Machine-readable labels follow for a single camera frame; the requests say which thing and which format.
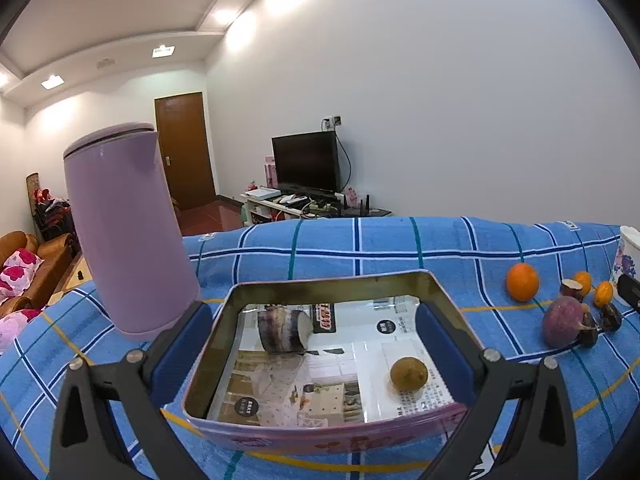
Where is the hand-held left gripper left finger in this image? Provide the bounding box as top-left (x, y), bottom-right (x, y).
top-left (48, 301), bottom-right (216, 480)

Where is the lilac thermos jug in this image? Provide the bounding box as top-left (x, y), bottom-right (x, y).
top-left (63, 121), bottom-right (202, 343)

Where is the large cut taro piece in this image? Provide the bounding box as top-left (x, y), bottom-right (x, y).
top-left (256, 308), bottom-right (315, 356)

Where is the black flat television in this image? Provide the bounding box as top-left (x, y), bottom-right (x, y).
top-left (271, 131), bottom-right (342, 194)

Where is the pink metal tin box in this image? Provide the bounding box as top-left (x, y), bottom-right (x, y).
top-left (182, 269), bottom-right (488, 457)

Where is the stack of dark chairs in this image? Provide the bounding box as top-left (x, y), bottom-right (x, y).
top-left (31, 187), bottom-right (81, 256)

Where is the brown wooden door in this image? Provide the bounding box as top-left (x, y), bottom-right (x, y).
top-left (154, 92), bottom-right (219, 212)

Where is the printed paper leaflet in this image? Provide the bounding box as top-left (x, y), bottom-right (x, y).
top-left (207, 296), bottom-right (456, 428)

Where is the black router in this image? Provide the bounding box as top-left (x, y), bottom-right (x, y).
top-left (341, 194), bottom-right (372, 215)

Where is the pink heart cushion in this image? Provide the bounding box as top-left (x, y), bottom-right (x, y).
top-left (0, 248), bottom-right (45, 298)
top-left (0, 309), bottom-right (43, 353)

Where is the blue checked blanket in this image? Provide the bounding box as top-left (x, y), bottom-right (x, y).
top-left (0, 216), bottom-right (640, 480)

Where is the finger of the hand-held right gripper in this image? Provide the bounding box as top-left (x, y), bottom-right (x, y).
top-left (617, 274), bottom-right (640, 309)

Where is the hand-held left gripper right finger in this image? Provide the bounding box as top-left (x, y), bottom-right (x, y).
top-left (414, 304), bottom-right (593, 480)

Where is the white television stand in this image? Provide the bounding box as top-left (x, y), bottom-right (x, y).
top-left (240, 191), bottom-right (393, 227)

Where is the large orange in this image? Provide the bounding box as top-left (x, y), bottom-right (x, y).
top-left (506, 263), bottom-right (541, 303)

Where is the brown leather sofa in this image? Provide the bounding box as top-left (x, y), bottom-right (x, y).
top-left (0, 230), bottom-right (76, 318)

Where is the white floral enamel mug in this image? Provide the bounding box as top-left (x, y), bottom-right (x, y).
top-left (611, 226), bottom-right (640, 307)

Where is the black power cable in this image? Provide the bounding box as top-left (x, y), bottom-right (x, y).
top-left (334, 127), bottom-right (352, 192)

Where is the purple round radish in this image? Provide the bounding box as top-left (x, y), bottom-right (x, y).
top-left (542, 296), bottom-right (599, 349)

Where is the brown round fruit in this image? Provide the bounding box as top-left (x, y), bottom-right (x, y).
top-left (390, 356), bottom-right (429, 391)

